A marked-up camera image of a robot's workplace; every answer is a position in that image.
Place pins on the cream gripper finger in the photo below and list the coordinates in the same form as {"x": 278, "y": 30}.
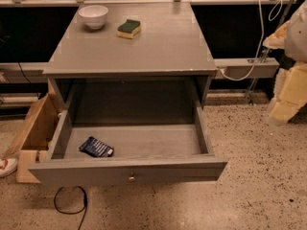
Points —
{"x": 290, "y": 93}
{"x": 278, "y": 39}

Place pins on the blue rxbar blueberry packet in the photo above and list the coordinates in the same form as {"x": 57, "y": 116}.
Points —
{"x": 96, "y": 148}

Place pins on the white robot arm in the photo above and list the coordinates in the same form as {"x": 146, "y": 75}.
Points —
{"x": 296, "y": 47}

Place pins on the grey cabinet with counter top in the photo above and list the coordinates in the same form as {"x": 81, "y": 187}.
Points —
{"x": 102, "y": 79}

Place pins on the round metal drawer knob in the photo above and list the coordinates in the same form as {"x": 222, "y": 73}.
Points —
{"x": 132, "y": 178}

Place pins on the grey open top drawer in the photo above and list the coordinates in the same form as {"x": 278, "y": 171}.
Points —
{"x": 154, "y": 154}

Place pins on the light wooden side drawer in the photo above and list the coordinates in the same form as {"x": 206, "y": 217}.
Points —
{"x": 33, "y": 138}

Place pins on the slanted metal pole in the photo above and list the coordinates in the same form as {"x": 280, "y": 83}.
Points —
{"x": 286, "y": 62}

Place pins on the green and yellow sponge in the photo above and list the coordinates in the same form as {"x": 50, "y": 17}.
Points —
{"x": 129, "y": 29}

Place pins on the white ceramic bowl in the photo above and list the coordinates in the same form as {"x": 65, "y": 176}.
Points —
{"x": 93, "y": 16}

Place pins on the white and red sneaker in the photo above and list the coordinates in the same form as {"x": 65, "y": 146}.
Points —
{"x": 7, "y": 166}

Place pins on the grey metal shelf bracket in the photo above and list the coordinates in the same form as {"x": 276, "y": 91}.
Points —
{"x": 245, "y": 68}

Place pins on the grey horizontal rail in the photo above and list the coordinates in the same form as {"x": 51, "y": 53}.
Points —
{"x": 72, "y": 3}

